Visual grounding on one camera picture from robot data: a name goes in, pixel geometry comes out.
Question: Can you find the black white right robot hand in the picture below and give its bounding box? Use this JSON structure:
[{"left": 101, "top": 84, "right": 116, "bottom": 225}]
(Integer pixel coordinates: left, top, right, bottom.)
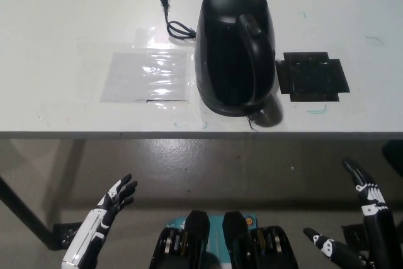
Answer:
[{"left": 302, "top": 159, "right": 403, "bottom": 269}]

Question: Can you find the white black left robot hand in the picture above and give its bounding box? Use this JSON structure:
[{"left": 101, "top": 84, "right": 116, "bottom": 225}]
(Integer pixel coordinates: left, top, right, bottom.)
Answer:
[{"left": 60, "top": 173, "right": 139, "bottom": 269}]

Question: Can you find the black electric kettle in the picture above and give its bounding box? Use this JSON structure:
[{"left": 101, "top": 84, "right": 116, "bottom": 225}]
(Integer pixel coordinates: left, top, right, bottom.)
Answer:
[{"left": 192, "top": 0, "right": 284, "bottom": 133}]

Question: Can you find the black robot body with teal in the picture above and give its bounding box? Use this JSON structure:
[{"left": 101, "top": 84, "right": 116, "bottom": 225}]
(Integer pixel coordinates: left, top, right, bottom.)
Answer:
[{"left": 149, "top": 209, "right": 300, "bottom": 269}]

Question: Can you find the black table foot plate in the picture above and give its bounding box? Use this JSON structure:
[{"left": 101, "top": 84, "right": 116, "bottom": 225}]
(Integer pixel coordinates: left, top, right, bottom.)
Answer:
[
  {"left": 341, "top": 223, "right": 368, "bottom": 246},
  {"left": 52, "top": 222, "right": 83, "bottom": 249}
]

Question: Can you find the black rounded object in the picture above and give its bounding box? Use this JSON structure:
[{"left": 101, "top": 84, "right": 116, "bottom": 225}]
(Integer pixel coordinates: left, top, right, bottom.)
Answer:
[{"left": 382, "top": 140, "right": 403, "bottom": 178}]

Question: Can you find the clear plastic sleeve with paper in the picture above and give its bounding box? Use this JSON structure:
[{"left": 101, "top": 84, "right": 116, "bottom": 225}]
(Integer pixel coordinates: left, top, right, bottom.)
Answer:
[{"left": 100, "top": 50, "right": 193, "bottom": 103}]

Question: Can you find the black square tray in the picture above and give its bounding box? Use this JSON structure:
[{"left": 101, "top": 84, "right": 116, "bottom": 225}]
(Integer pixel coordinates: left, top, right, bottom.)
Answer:
[{"left": 275, "top": 50, "right": 351, "bottom": 104}]

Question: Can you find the black metal table frame bar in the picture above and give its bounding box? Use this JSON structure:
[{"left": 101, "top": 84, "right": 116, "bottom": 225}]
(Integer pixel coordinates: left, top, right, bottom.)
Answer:
[{"left": 0, "top": 175, "right": 54, "bottom": 248}]

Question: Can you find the black power cord with plug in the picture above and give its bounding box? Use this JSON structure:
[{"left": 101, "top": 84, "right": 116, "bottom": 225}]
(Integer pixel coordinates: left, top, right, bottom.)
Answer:
[{"left": 159, "top": 0, "right": 198, "bottom": 41}]

